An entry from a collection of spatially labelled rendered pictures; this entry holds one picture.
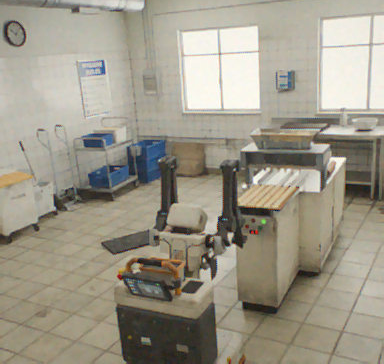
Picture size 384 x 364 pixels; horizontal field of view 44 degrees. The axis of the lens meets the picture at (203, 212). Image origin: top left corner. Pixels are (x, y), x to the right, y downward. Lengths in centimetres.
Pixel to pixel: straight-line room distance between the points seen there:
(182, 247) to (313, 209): 167
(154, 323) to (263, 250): 127
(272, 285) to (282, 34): 451
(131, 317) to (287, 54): 538
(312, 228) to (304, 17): 385
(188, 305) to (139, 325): 38
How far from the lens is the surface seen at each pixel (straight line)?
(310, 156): 414
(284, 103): 746
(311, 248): 432
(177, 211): 286
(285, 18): 741
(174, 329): 266
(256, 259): 371
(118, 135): 732
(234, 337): 316
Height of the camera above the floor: 205
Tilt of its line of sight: 19 degrees down
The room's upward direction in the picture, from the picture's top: 4 degrees counter-clockwise
